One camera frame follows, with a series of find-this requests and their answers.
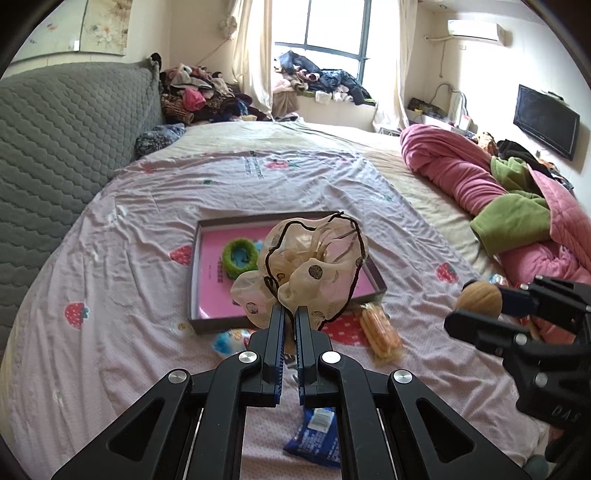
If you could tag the cream polka-dot scrunchie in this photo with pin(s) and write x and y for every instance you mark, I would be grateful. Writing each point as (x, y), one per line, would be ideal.
(314, 272)

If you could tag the dark clothes pile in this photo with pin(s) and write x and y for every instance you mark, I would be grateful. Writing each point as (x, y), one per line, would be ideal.
(531, 157)

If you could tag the white air conditioner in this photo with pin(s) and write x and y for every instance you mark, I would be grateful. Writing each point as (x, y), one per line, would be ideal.
(478, 31)

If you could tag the grey box with pink bottom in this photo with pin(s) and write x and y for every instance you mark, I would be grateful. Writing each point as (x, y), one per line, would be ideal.
(210, 295)

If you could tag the strawberry print bed sheet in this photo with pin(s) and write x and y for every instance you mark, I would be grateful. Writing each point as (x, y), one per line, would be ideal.
(138, 230)

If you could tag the pink quilt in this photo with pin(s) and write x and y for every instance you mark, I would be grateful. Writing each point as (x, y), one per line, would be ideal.
(443, 161)

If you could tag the cream curtain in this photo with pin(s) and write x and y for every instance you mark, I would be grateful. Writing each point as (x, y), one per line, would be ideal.
(251, 55)
(392, 60)

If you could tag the window with dark frame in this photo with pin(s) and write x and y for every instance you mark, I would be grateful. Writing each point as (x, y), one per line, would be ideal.
(332, 27)

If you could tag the green fleece blanket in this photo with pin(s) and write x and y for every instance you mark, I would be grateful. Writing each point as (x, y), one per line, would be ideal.
(512, 217)

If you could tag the dark patterned pillow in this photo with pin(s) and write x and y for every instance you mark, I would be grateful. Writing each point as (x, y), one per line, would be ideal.
(157, 138)

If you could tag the yellow snack packet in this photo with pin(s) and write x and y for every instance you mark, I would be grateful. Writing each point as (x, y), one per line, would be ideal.
(378, 332)

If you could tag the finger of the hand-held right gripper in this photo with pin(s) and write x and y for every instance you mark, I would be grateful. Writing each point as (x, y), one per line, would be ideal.
(517, 301)
(485, 330)

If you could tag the black flat television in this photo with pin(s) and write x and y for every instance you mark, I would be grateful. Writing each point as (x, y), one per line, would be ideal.
(547, 120)

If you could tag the blue snack packet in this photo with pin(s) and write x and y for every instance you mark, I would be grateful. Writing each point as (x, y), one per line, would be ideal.
(314, 438)

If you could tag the green fuzzy hair scrunchie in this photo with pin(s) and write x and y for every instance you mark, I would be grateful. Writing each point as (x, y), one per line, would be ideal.
(228, 258)

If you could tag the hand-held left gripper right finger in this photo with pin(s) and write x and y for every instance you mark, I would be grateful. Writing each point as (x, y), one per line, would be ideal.
(300, 355)

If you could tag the white upright appliance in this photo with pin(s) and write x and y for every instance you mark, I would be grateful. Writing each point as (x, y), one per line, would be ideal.
(457, 108)

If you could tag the beige cloth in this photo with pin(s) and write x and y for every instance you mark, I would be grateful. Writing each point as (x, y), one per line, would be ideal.
(284, 104)

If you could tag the brown walnut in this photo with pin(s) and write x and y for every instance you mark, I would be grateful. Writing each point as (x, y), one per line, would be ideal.
(480, 300)

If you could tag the dark desk object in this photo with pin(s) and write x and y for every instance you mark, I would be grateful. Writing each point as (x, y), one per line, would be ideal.
(425, 106)

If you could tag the pile of mixed clothes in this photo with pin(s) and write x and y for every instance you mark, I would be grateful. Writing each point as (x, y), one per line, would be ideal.
(198, 99)

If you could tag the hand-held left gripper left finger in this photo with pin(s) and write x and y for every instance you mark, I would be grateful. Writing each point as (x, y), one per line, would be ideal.
(278, 355)

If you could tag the plastic-wrapped toy egg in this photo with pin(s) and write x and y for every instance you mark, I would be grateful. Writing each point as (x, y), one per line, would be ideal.
(228, 344)
(497, 279)

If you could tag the grey quilted headboard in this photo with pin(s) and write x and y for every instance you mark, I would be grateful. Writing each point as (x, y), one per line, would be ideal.
(60, 152)

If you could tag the floral wall painting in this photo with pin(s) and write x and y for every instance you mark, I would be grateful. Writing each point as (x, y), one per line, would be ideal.
(92, 27)

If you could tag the clothes heap on windowsill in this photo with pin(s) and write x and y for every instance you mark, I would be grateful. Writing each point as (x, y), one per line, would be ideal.
(332, 81)

